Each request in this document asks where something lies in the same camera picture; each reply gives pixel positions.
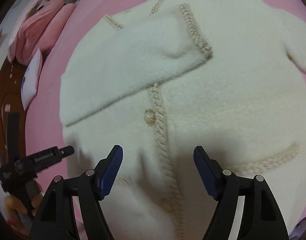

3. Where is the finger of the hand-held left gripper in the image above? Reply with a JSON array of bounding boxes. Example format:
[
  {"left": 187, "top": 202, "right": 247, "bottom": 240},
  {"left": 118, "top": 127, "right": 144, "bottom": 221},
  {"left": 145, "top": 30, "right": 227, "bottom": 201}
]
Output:
[{"left": 32, "top": 145, "right": 75, "bottom": 165}]

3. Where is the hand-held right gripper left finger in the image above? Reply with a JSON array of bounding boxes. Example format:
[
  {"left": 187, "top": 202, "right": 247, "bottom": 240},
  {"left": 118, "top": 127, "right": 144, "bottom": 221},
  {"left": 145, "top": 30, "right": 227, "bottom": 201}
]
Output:
[{"left": 29, "top": 144, "right": 124, "bottom": 240}]

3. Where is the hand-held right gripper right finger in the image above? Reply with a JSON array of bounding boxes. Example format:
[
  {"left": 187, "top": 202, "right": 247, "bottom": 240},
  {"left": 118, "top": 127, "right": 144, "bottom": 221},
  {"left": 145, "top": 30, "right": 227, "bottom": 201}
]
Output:
[{"left": 193, "top": 145, "right": 291, "bottom": 240}]

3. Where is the white fuzzy cardigan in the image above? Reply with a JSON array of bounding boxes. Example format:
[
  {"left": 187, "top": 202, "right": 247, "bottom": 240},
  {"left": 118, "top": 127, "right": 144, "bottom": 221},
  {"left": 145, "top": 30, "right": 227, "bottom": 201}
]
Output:
[{"left": 60, "top": 0, "right": 306, "bottom": 240}]

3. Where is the person's left hand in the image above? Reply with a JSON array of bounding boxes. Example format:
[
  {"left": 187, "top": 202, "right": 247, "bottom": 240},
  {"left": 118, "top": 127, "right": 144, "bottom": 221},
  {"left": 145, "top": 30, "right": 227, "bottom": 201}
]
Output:
[{"left": 4, "top": 182, "right": 43, "bottom": 232}]

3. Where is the white packet with blue print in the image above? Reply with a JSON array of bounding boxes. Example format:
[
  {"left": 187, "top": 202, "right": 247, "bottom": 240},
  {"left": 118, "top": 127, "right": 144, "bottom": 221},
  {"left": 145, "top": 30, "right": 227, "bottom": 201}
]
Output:
[{"left": 20, "top": 49, "right": 44, "bottom": 111}]

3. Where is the pink folded quilt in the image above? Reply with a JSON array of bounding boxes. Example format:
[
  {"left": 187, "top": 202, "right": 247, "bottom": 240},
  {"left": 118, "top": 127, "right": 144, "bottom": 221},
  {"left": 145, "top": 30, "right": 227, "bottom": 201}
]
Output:
[{"left": 7, "top": 0, "right": 75, "bottom": 66}]

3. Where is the brown wooden bed frame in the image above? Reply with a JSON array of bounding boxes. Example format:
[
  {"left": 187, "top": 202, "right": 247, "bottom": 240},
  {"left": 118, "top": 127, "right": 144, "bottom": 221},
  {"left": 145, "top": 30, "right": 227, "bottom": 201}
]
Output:
[{"left": 0, "top": 59, "right": 28, "bottom": 170}]

